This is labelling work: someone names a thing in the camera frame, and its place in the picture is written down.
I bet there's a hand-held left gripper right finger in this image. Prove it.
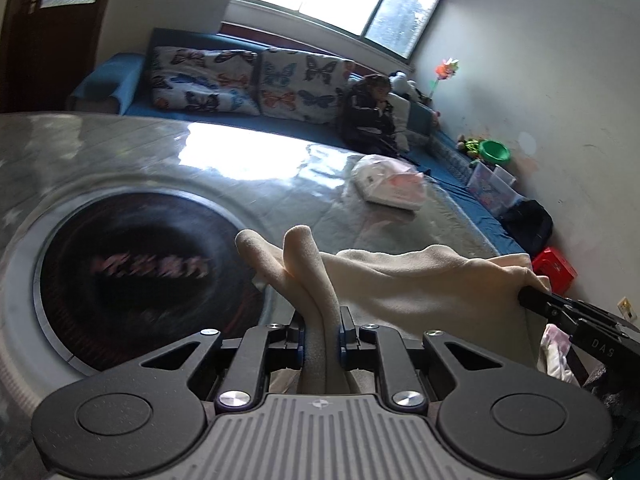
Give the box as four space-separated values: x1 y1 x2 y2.
338 306 503 408

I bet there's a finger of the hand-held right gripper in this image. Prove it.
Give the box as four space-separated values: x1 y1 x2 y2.
518 286 583 333

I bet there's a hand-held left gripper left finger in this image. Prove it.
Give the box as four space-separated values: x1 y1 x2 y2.
140 307 307 408

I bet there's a cream garment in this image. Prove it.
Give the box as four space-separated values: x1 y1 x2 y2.
235 226 553 396

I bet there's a red plastic stool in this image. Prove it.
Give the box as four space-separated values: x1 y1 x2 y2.
531 246 579 297

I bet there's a pink white knit glove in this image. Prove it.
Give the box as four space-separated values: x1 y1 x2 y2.
539 324 577 382

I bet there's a black bag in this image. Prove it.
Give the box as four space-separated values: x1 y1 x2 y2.
500 200 554 259

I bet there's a clear plastic storage box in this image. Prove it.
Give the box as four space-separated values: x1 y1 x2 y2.
466 161 517 217

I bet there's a green plastic bowl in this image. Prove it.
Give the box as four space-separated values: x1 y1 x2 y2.
478 140 511 166

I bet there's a pink white tissue pack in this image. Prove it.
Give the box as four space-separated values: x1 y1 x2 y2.
350 154 427 212

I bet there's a round black induction cooktop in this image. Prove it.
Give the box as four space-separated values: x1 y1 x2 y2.
0 187 275 377

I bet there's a teal cushion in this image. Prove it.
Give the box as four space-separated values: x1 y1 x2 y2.
407 102 434 137

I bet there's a white cushion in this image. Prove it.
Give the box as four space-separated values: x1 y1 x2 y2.
390 92 416 137

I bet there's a colourful pinwheel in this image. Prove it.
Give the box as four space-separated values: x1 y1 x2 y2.
429 58 462 107

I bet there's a butterfly print cushion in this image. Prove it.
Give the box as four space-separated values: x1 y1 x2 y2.
259 47 355 124
149 46 262 117

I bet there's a panda plush toy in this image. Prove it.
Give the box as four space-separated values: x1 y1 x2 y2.
390 71 419 97

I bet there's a blue corner sofa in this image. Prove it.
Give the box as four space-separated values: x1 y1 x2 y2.
66 27 532 257

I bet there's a dark wooden door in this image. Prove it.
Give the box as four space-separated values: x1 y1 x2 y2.
0 0 115 112

